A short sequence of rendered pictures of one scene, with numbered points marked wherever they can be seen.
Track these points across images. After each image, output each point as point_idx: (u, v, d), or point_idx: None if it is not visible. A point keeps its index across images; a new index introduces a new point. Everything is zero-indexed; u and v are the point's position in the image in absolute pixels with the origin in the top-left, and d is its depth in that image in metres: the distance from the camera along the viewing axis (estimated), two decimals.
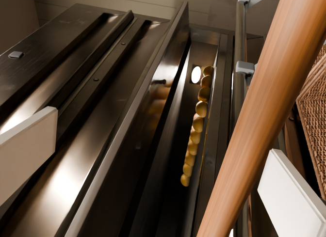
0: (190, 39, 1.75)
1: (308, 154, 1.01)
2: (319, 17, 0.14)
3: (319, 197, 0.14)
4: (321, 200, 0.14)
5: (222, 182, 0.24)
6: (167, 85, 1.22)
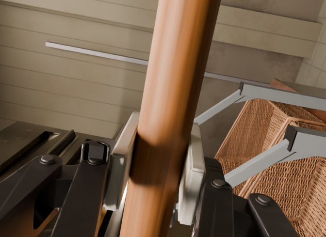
0: None
1: None
2: (149, 235, 0.17)
3: (214, 159, 0.16)
4: (215, 160, 0.16)
5: None
6: (102, 210, 1.18)
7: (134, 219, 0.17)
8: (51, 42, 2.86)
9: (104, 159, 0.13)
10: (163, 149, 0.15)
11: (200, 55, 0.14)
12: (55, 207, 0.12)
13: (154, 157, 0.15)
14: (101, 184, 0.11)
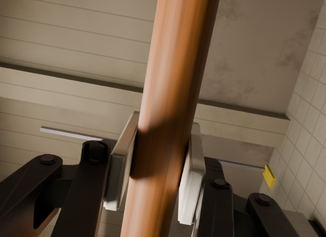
0: None
1: None
2: (150, 236, 0.17)
3: (214, 158, 0.16)
4: (215, 160, 0.16)
5: None
6: None
7: (134, 220, 0.17)
8: (45, 128, 3.12)
9: (104, 159, 0.13)
10: (163, 149, 0.15)
11: (199, 54, 0.14)
12: (55, 207, 0.12)
13: (154, 157, 0.16)
14: (101, 184, 0.11)
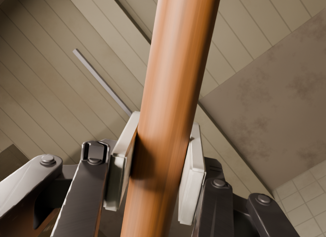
0: None
1: None
2: (150, 236, 0.17)
3: (214, 159, 0.16)
4: (215, 160, 0.16)
5: None
6: None
7: (134, 220, 0.17)
8: (78, 53, 2.87)
9: (104, 159, 0.13)
10: (164, 150, 0.15)
11: (199, 55, 0.14)
12: (55, 207, 0.12)
13: (155, 158, 0.16)
14: (101, 184, 0.11)
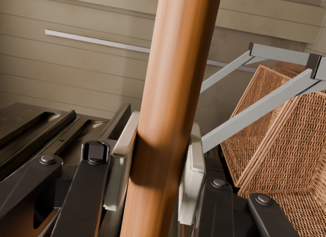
0: None
1: None
2: None
3: (214, 158, 0.16)
4: (215, 160, 0.16)
5: None
6: None
7: (134, 221, 0.17)
8: (50, 30, 2.82)
9: (104, 159, 0.13)
10: (163, 150, 0.15)
11: (199, 55, 0.14)
12: (55, 207, 0.12)
13: (154, 158, 0.16)
14: (101, 184, 0.11)
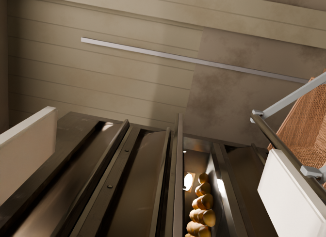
0: (183, 147, 1.83)
1: None
2: None
3: (319, 197, 0.14)
4: (321, 200, 0.14)
5: None
6: None
7: None
8: (86, 38, 2.89)
9: None
10: None
11: None
12: None
13: None
14: None
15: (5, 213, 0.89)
